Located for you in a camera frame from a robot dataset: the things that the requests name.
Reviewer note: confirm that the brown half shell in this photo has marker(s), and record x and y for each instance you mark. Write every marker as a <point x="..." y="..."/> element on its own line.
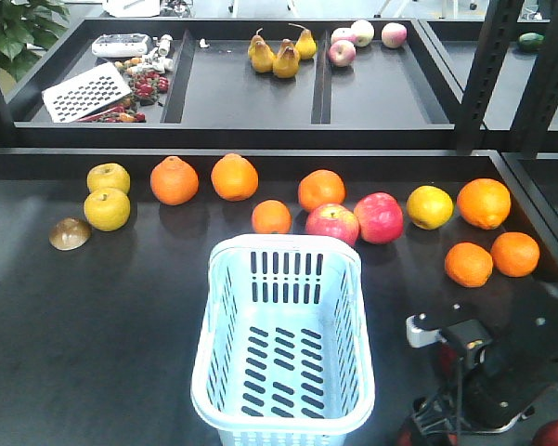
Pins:
<point x="69" y="233"/>

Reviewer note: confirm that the small orange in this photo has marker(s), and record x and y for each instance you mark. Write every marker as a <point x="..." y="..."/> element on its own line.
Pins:
<point x="468" y="264"/>
<point x="515" y="254"/>

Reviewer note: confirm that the yellow round fruit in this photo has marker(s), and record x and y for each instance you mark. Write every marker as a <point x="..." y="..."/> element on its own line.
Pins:
<point x="429" y="207"/>

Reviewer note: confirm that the white perforated grater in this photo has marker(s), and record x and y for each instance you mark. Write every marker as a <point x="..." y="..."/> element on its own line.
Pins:
<point x="84" y="93"/>

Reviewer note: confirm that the light blue plastic basket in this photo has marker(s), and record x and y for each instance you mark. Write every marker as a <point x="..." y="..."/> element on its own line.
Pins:
<point x="284" y="353"/>

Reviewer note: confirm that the pink red apple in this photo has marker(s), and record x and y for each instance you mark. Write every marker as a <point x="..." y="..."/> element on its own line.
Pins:
<point x="335" y="220"/>

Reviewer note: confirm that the small orange right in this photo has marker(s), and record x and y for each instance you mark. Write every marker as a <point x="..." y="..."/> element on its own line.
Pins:
<point x="515" y="254"/>

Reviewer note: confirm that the black upright post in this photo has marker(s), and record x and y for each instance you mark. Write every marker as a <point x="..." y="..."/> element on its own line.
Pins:
<point x="492" y="46"/>
<point x="540" y="98"/>

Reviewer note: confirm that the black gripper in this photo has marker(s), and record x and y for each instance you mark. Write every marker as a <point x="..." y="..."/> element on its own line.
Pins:
<point x="487" y="386"/>

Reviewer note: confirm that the small orange left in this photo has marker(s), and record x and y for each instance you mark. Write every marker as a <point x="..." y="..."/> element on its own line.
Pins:
<point x="468" y="264"/>

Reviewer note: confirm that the black upright post right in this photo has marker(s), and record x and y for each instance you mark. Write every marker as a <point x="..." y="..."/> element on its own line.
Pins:
<point x="540" y="98"/>

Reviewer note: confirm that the black upright post left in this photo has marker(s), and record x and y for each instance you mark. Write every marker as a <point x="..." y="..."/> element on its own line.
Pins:
<point x="492" y="46"/>

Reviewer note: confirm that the potted green plant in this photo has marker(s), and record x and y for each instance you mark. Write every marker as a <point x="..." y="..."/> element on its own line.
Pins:
<point x="25" y="26"/>

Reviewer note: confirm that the dark red apple front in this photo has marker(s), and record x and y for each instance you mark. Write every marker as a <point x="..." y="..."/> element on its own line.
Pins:
<point x="546" y="435"/>

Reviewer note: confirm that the large orange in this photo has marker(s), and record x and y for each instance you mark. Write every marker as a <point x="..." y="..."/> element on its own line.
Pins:
<point x="484" y="203"/>

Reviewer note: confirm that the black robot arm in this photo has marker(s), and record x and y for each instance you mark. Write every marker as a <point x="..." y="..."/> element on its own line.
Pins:
<point x="533" y="323"/>

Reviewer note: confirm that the red apple left tray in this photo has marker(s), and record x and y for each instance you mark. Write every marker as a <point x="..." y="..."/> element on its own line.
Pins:
<point x="380" y="218"/>

